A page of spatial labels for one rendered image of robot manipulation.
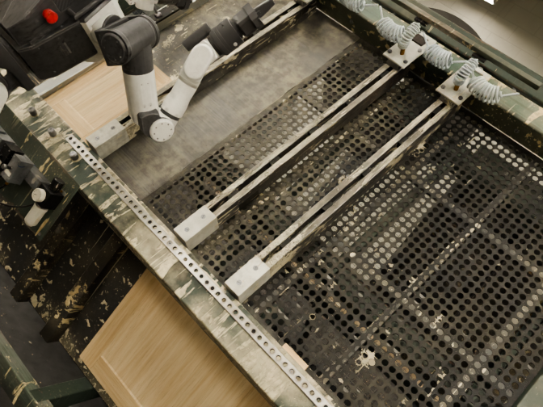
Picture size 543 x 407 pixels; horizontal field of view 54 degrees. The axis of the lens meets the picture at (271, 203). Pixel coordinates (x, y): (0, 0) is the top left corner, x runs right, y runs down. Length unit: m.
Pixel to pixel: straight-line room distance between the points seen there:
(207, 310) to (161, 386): 0.47
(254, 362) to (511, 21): 6.04
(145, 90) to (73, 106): 0.57
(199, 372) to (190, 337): 0.12
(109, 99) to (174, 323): 0.86
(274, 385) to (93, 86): 1.30
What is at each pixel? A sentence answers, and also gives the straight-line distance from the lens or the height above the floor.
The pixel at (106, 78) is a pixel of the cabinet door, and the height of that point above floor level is 1.09.
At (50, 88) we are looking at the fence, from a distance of 2.20.
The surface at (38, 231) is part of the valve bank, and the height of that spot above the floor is 0.59.
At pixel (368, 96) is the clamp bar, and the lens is 1.98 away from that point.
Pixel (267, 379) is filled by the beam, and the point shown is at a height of 0.83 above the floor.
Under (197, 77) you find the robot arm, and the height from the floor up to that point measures 1.33.
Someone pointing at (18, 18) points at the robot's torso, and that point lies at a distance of 1.58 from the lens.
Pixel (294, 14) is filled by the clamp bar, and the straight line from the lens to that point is 2.26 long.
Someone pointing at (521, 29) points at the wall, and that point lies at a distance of 7.03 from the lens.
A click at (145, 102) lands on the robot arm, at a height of 1.18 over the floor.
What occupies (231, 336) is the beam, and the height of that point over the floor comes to 0.83.
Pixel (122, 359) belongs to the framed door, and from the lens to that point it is 2.05.
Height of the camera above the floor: 1.42
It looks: 9 degrees down
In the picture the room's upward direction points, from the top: 39 degrees clockwise
